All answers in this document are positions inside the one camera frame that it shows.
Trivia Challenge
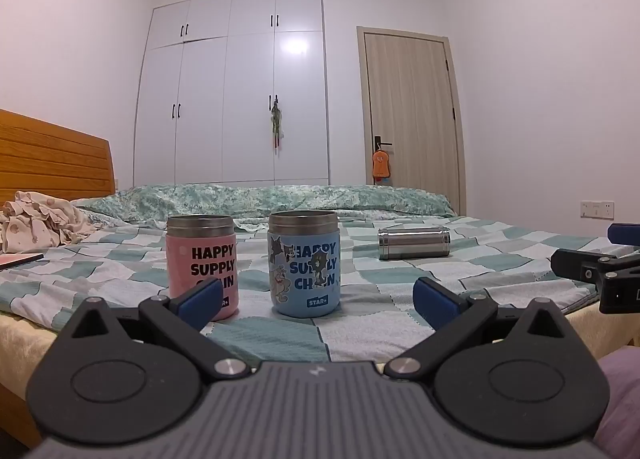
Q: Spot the white wall socket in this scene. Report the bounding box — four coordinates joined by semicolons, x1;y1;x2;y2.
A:
580;200;615;219

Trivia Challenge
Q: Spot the blue cartoon printed cup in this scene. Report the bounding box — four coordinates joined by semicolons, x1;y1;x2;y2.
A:
267;210;342;318

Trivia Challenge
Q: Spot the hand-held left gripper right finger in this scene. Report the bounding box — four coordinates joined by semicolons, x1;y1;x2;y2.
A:
384;277;576;383

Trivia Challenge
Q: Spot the green floral quilt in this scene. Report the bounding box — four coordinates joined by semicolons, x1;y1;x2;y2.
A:
70;183;457;220

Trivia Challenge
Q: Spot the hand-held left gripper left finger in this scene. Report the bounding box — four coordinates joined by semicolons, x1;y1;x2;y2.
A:
60;284;251;383

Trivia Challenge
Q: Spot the wooden bed frame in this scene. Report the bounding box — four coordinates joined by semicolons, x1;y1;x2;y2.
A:
0;378;43;451

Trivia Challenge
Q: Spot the wooden headboard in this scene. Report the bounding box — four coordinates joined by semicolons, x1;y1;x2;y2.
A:
0;108;116;205

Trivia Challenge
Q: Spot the flat red book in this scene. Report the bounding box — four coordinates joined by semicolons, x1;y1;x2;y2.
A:
0;252;45;271

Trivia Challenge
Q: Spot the pink printed cup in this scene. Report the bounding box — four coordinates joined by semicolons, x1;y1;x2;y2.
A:
165;214;238;322

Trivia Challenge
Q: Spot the hanging tassel ornament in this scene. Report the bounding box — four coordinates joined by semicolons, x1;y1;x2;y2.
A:
270;103;284;156

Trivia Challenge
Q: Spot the white wardrobe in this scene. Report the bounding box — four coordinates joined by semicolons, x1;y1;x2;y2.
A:
132;0;332;187

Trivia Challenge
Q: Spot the plain steel cup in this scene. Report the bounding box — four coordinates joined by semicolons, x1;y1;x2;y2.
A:
377;226;452;261

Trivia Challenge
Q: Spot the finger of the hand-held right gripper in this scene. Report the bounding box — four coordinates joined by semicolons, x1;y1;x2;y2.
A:
550;248;640;285
607;222;640;244

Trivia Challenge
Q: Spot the checkered green bedsheet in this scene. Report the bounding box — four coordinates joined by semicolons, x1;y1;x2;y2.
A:
0;213;640;365

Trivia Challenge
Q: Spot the light wooden door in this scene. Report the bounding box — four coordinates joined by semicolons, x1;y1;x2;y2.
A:
356;26;468;217

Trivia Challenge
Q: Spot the pink clothing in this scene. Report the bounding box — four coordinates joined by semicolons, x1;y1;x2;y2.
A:
596;346;640;459

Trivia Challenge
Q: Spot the beige dotted cloth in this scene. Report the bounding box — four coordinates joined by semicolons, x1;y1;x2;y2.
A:
0;190;101;254

